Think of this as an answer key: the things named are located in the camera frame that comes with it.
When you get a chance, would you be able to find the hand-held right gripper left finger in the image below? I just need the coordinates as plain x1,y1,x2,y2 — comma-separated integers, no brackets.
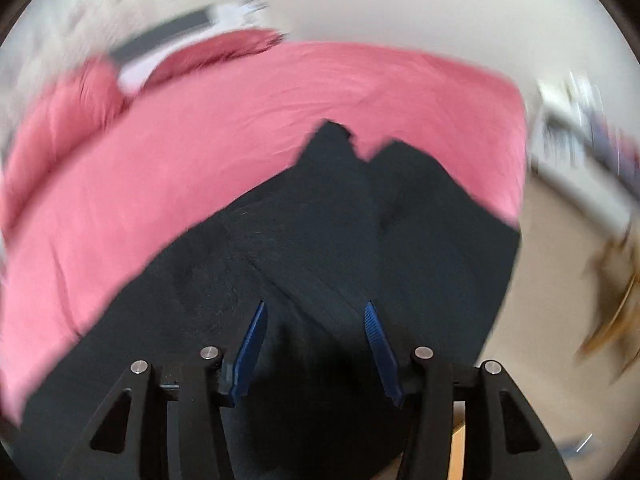
57,301,269,480

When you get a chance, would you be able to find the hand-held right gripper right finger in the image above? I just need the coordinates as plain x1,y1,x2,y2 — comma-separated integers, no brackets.
363,301,573,480

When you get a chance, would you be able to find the wooden chair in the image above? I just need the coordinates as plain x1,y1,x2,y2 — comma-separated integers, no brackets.
575,232,640,376

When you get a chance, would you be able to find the black knitted garment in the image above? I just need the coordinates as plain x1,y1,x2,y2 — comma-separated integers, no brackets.
15,119,522,480

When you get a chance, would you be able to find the printed curtain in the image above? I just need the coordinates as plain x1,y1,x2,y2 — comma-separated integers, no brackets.
10,0,201,71

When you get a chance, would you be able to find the bed with pink sheet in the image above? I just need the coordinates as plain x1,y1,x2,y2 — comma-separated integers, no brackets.
0,40,531,421

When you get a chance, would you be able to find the white floral side cabinet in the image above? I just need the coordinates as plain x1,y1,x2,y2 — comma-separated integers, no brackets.
530,72,640,231

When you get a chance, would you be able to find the grey and white headboard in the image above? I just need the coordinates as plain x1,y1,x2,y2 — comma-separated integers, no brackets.
110,2,273,96

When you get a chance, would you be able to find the flat pink pillow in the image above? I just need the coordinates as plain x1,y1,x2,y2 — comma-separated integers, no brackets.
145,29,286,86

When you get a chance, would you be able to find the large pink pillow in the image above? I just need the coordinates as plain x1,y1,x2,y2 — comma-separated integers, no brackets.
0,57,126,231

